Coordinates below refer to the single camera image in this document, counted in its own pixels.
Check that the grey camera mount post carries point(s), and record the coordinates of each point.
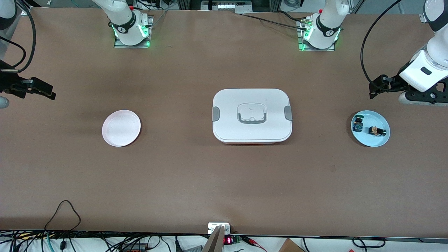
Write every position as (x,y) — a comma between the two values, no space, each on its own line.
(217,241)

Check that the pink round plate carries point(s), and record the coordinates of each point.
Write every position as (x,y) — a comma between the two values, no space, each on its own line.
(121,128)

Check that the light blue round plate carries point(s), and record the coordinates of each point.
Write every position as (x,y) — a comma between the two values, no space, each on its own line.
(371,140)

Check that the brown cardboard box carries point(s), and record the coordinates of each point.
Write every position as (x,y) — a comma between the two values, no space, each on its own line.
(290,246)

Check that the aluminium frame rail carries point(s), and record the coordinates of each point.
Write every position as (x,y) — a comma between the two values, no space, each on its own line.
(423,18)

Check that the white lunch box grey clips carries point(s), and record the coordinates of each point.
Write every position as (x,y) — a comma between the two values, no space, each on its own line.
(252,105)

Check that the black left camera bracket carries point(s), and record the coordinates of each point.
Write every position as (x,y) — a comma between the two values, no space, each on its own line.
(432,95)

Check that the red digit display module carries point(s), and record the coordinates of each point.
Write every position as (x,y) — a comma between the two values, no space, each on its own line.
(228,240)

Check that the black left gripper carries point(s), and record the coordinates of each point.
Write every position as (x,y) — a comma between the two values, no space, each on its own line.
(396,84)

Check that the red alligator clip leads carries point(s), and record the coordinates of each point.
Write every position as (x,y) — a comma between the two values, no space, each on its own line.
(253,241)

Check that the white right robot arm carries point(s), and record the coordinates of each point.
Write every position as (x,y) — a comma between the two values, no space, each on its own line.
(124,17)

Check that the aluminium frame with light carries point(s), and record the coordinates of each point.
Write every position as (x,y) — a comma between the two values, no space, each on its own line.
(227,5)

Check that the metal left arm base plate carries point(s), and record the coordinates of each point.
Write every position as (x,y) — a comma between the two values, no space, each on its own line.
(301,47)

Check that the black power strip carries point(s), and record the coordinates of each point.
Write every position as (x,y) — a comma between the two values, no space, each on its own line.
(134,247)

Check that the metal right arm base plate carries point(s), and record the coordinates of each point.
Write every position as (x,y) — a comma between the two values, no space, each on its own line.
(151,35)

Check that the orange push button switch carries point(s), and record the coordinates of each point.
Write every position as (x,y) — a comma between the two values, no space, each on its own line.
(375,131)

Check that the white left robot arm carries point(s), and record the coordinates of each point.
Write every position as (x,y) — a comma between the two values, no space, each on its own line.
(434,56)

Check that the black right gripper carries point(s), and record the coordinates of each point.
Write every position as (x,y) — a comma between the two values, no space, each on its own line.
(7,83)

